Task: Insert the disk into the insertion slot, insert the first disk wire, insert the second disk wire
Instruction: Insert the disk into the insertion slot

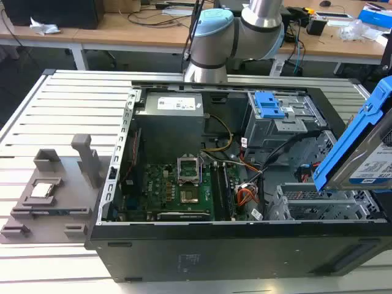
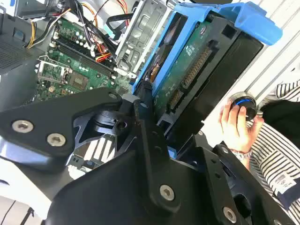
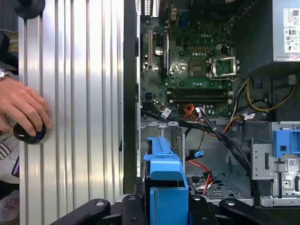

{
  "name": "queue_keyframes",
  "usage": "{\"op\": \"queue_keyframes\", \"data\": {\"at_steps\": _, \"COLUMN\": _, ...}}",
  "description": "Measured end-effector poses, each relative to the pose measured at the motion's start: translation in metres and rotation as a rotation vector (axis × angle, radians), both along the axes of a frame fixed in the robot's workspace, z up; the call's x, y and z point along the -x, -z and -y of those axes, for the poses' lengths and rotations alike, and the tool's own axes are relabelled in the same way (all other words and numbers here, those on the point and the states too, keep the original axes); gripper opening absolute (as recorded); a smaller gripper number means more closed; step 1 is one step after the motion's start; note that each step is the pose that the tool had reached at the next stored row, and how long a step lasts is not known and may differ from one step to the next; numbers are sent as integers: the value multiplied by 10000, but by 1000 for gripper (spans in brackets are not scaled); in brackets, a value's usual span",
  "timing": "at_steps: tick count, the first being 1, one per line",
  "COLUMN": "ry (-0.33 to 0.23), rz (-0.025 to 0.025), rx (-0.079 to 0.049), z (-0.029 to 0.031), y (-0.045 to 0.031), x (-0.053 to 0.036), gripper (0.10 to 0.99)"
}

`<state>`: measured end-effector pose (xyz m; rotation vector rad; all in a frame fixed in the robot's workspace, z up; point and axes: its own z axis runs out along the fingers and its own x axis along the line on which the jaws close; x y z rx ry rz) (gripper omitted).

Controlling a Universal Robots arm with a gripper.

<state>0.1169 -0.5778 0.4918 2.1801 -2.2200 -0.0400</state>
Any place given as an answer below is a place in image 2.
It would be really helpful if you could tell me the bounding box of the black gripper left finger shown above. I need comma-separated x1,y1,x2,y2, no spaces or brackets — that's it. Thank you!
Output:
0,81,177,213

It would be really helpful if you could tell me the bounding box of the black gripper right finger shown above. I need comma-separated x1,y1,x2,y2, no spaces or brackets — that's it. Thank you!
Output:
192,135,298,225

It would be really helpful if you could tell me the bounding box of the black disk wire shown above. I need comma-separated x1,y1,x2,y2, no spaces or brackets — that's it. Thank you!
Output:
105,13,135,40

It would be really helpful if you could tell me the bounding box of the person hand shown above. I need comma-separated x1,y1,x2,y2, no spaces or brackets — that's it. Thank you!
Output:
219,103,265,154

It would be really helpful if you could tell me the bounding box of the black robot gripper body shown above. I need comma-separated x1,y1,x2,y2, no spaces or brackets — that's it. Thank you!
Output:
44,150,258,225

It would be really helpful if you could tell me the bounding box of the hard disk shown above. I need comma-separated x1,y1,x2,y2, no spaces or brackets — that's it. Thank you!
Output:
131,1,283,162

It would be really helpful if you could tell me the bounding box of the round black tool blue ring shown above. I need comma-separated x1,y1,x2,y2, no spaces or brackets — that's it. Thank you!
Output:
228,92,258,122

